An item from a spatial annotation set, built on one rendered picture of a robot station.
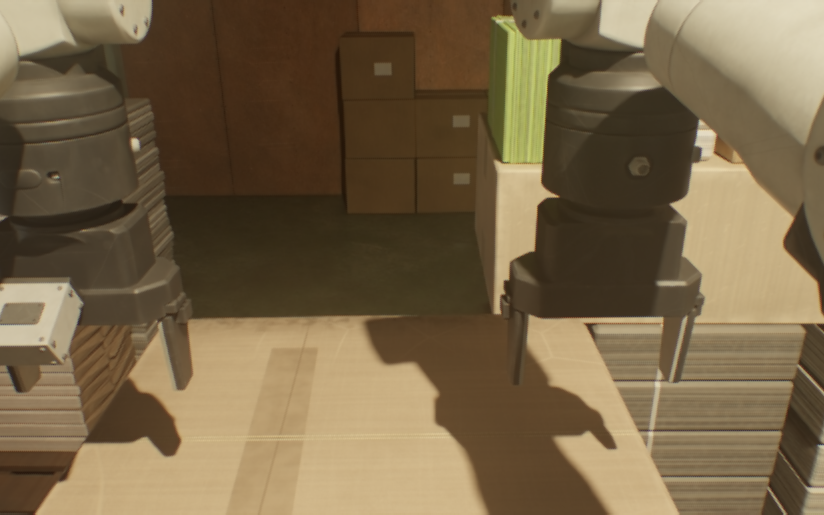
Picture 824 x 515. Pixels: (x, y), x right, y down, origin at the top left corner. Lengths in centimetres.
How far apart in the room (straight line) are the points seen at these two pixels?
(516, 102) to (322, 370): 38
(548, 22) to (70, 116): 26
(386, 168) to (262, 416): 373
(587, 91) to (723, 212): 52
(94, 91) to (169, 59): 444
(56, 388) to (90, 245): 186
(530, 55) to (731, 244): 34
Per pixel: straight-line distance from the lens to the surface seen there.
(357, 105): 424
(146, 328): 266
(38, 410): 238
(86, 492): 61
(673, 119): 40
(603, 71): 40
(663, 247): 44
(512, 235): 84
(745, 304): 96
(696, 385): 99
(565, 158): 41
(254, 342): 75
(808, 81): 27
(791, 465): 121
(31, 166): 43
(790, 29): 29
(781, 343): 100
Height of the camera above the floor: 147
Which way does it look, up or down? 23 degrees down
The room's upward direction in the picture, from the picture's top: 1 degrees counter-clockwise
